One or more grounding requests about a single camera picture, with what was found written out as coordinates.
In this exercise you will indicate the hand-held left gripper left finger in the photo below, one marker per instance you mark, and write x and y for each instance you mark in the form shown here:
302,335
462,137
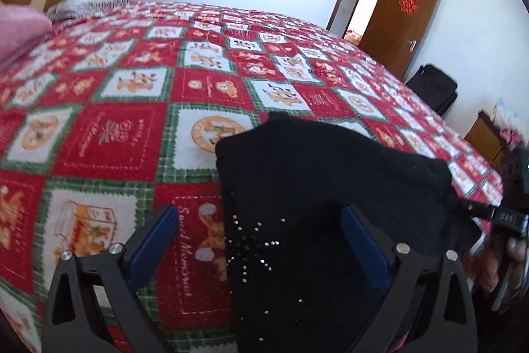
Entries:
153,249

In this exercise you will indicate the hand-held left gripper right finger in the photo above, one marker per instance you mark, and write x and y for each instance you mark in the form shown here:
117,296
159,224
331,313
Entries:
363,249

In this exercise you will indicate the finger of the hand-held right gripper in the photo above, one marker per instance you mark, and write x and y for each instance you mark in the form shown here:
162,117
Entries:
471,208

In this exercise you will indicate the black pants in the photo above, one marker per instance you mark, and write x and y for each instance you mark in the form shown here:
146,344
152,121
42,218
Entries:
297,187

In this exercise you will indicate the person's right hand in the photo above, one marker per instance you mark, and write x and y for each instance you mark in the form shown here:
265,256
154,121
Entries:
520,266

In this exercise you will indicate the brown wooden cabinet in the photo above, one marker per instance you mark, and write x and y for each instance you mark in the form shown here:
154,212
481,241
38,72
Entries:
483,138

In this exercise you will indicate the red and white bundle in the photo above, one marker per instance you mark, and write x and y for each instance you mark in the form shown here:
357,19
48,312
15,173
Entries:
508,125

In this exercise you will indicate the red printed blanket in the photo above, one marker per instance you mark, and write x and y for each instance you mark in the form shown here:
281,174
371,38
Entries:
124,138

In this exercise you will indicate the black suitcase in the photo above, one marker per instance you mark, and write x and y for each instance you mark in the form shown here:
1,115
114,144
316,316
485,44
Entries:
432,88

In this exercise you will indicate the brown wooden door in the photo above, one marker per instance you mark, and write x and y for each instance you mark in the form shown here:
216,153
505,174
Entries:
396,43

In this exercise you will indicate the red door decoration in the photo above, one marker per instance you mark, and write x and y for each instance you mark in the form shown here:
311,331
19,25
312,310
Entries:
408,1

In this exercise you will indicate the grey pillow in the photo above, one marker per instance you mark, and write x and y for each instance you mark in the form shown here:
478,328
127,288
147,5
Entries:
91,3

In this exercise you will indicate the pink pillow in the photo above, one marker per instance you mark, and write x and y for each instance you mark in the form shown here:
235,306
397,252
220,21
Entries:
16,30

